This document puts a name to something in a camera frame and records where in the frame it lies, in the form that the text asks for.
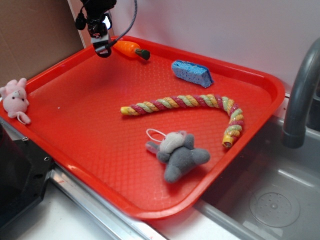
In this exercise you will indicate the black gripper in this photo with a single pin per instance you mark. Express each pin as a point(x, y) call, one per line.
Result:
point(92, 15)

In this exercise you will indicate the orange toy carrot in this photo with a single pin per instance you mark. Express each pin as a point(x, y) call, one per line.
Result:
point(131, 49)

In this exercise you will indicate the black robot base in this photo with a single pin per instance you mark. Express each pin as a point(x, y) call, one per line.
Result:
point(24, 172)

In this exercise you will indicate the red plastic tray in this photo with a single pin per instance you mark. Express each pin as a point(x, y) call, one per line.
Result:
point(75, 115)

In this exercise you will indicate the brown cardboard panel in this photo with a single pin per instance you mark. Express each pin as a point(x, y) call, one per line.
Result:
point(37, 34)

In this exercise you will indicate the pink plush bunny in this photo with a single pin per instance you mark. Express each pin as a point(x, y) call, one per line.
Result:
point(14, 100)

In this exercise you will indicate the blue sponge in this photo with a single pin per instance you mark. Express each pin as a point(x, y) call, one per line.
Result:
point(192, 73)

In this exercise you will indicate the grey plush bunny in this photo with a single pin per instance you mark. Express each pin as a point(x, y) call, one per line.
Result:
point(176, 150)

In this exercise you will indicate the grey faucet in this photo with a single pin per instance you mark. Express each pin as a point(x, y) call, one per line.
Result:
point(303, 109)

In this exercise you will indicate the grey sink basin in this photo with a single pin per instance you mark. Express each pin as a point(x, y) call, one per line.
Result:
point(269, 191)

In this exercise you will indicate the multicolour twisted rope toy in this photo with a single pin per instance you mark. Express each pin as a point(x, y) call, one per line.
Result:
point(228, 105)

